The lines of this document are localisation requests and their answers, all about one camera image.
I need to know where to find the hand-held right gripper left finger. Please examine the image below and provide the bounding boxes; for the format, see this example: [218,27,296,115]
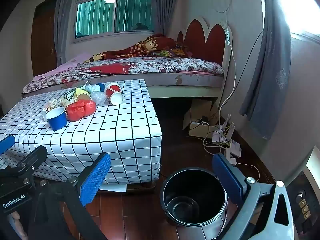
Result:
[27,152,112,240]

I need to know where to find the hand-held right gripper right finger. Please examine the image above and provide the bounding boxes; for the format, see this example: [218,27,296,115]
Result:
[212,152,295,240]

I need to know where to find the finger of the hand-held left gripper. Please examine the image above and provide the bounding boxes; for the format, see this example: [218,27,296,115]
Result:
[0,134,16,156]
[9,145,48,178]

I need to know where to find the blue paper cup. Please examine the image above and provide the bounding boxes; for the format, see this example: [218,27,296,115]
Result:
[46,107,68,131]

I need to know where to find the black bucket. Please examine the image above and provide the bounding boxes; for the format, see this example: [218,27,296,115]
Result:
[159,168,228,227]

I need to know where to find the printed snack wrapper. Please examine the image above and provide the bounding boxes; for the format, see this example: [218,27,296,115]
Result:
[44,99,60,113]

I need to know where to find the beige paper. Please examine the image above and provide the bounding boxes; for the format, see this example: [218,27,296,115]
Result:
[59,97,73,113]

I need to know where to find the red plastic bag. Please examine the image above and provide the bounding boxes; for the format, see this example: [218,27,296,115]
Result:
[66,99,97,122]

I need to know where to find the green and white milk carton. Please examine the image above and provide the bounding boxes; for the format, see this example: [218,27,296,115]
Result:
[61,86,87,103]

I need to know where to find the clear plastic bag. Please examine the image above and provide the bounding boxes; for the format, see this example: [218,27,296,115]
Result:
[90,91,108,106]

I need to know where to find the red paper cup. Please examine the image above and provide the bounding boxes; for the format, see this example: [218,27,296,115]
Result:
[105,82,124,105]

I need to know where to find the light blue face mask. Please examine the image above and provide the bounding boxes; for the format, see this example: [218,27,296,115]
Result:
[85,81,100,93]

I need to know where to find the person's left hand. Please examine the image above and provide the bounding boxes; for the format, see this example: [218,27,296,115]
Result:
[7,210,28,240]

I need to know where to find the white power strip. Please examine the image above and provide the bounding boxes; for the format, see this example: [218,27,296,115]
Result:
[224,146,238,167]

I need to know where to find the white adapter box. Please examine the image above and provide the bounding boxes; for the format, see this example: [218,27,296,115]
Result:
[231,140,242,157]

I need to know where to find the white router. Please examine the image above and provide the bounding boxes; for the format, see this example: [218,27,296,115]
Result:
[212,114,237,143]

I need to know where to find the cardboard box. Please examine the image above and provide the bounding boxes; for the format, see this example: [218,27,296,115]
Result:
[182,99,220,138]

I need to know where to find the table with checked cloth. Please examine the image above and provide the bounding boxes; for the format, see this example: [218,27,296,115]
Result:
[0,79,162,184]

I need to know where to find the pink sheet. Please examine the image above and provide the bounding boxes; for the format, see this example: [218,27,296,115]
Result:
[32,52,93,82]

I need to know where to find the brown wooden door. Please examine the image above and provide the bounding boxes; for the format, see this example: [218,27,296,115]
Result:
[30,0,59,78]

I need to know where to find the blue-grey patterned curtain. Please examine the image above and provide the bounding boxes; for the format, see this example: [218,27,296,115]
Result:
[239,0,292,140]

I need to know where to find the bed with floral sheet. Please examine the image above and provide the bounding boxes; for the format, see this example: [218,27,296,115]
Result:
[21,55,225,107]

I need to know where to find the colourful printed pillow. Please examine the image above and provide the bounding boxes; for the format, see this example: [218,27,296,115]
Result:
[150,45,193,58]

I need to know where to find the red and white headboard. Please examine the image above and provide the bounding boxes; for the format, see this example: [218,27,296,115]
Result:
[176,17,234,105]

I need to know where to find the red patterned blanket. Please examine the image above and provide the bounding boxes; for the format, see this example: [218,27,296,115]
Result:
[84,34,193,63]

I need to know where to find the grey window curtain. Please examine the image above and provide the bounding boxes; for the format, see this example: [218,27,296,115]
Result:
[54,0,78,65]
[151,0,173,39]

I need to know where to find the window with green curtain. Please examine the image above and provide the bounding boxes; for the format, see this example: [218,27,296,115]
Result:
[72,0,154,40]

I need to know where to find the sunlit window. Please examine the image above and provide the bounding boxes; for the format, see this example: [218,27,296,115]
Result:
[280,0,320,38]

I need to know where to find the thick white cable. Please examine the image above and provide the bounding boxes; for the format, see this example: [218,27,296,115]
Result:
[204,22,238,155]

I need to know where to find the thin black cable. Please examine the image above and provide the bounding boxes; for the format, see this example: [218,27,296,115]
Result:
[217,30,263,120]

